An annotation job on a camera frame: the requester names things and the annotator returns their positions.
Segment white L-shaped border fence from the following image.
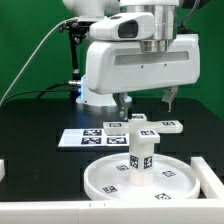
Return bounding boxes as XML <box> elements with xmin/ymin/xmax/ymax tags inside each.
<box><xmin>0</xmin><ymin>157</ymin><xmax>224</xmax><ymax>224</ymax></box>

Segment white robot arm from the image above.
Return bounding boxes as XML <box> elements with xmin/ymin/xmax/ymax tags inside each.
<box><xmin>60</xmin><ymin>0</ymin><xmax>210</xmax><ymax>120</ymax></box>

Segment black cables at base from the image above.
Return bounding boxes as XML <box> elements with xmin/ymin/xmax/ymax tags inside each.
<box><xmin>0</xmin><ymin>79</ymin><xmax>83</xmax><ymax>107</ymax></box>

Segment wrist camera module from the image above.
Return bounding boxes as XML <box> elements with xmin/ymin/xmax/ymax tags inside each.
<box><xmin>90</xmin><ymin>12</ymin><xmax>154</xmax><ymax>41</ymax></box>

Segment white round table top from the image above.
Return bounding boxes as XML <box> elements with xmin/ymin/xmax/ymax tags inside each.
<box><xmin>84</xmin><ymin>153</ymin><xmax>200</xmax><ymax>201</ymax></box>

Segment grey camera cable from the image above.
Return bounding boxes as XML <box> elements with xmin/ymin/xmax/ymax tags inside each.
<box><xmin>0</xmin><ymin>19</ymin><xmax>78</xmax><ymax>106</ymax></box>

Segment black camera on stand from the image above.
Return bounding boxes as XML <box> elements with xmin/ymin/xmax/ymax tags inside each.
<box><xmin>59</xmin><ymin>16</ymin><xmax>100</xmax><ymax>102</ymax></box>

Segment white marker sheet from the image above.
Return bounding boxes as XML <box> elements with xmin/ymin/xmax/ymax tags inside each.
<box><xmin>58</xmin><ymin>128</ymin><xmax>129</xmax><ymax>147</ymax></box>

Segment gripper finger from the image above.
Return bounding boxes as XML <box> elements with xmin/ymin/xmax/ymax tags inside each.
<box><xmin>113</xmin><ymin>93</ymin><xmax>132</xmax><ymax>120</ymax></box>
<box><xmin>161</xmin><ymin>86</ymin><xmax>178</xmax><ymax>112</ymax></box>

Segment white cross-shaped table base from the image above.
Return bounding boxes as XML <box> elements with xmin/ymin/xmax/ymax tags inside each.
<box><xmin>103</xmin><ymin>114</ymin><xmax>183</xmax><ymax>143</ymax></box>

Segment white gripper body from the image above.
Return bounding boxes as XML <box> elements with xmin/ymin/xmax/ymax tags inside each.
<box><xmin>86</xmin><ymin>34</ymin><xmax>200</xmax><ymax>95</ymax></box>

